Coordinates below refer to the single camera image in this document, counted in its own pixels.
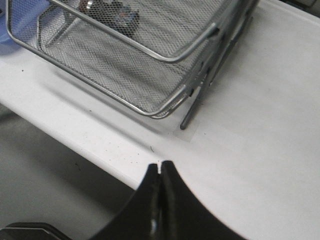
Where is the blue plastic tray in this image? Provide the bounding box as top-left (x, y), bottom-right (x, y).
top-left (0, 0), bottom-right (49, 56)

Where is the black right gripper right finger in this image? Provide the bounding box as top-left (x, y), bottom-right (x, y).
top-left (159, 160), bottom-right (244, 240)

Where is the red emergency push button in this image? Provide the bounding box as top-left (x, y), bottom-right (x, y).
top-left (78, 0), bottom-right (140, 38)

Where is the silver mesh tray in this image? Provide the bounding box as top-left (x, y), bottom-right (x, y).
top-left (49, 0), bottom-right (253, 64)
top-left (150, 94), bottom-right (188, 119)
top-left (15, 0), bottom-right (219, 117)

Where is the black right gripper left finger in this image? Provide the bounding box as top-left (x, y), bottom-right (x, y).
top-left (91, 163), bottom-right (160, 240)

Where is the grey metal rack frame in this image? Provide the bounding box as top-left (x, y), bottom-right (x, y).
top-left (179, 14), bottom-right (253, 130)

